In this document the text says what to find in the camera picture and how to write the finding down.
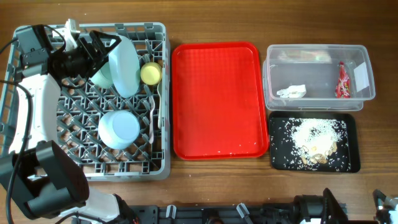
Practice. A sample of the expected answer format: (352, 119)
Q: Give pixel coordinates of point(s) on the grey plastic dishwasher rack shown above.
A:
(82, 104)

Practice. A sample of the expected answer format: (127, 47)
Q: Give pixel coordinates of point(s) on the rice food scraps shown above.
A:
(309, 144)

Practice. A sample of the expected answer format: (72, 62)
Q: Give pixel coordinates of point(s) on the red plastic tray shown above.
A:
(218, 103)

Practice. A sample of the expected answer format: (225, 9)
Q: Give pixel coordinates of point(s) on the white plastic fork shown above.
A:
(151, 125)

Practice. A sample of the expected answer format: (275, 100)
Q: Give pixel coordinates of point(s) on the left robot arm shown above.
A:
(39, 177)

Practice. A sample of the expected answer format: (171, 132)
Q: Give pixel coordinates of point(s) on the white tissue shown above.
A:
(293, 91)

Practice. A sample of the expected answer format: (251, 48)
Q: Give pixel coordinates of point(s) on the light blue bowl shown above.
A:
(118, 129)

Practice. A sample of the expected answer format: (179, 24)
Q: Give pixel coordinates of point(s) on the clear plastic bin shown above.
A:
(317, 67)

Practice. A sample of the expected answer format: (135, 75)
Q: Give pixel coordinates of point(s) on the red snack wrapper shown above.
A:
(342, 89)

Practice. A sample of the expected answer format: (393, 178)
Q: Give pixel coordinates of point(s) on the yellow plastic cup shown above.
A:
(151, 73)

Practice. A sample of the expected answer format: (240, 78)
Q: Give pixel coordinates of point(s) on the light blue plate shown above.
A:
(125, 68)

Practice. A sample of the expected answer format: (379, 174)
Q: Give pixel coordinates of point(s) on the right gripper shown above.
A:
(377, 195)

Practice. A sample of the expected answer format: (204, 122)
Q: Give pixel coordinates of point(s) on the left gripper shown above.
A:
(94, 61)

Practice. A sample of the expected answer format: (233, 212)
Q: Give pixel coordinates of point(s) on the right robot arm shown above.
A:
(325, 209)

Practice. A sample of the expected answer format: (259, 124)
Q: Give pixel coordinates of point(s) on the green saucer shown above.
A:
(102, 78)

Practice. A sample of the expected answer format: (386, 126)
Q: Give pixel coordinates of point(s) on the black waste tray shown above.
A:
(353, 150)

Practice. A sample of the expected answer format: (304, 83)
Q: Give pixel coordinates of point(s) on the white plastic spoon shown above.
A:
(159, 90)

